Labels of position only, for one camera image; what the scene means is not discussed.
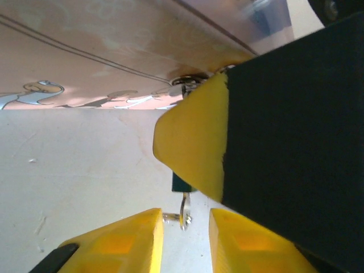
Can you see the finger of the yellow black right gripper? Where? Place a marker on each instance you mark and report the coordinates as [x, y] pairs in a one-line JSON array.
[[284, 142]]

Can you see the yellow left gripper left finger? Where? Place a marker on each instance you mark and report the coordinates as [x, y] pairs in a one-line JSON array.
[[122, 244]]

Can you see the silver padlock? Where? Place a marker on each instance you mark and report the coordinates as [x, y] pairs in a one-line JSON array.
[[187, 79]]

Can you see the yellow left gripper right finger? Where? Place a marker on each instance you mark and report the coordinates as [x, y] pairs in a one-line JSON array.
[[244, 250]]

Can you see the mint green zip case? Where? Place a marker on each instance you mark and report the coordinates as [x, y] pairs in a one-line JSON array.
[[270, 20]]

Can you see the pink cloth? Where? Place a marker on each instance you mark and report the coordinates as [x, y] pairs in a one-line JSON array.
[[85, 42]]

